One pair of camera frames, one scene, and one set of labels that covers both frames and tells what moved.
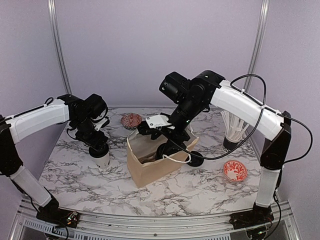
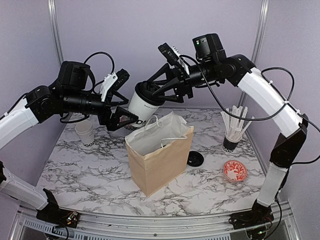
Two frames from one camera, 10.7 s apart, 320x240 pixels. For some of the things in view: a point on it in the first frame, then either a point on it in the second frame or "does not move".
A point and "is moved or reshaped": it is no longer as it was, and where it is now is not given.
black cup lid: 99,153 → 145,90
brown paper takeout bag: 144,165 is moved or reshaped
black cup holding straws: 228,145 does not move
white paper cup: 102,162 → 144,110
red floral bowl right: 235,171 does not move
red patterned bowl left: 130,121 does not move
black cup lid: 196,160 does not move
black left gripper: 96,142 → 112,122
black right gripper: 173,136 → 182,83
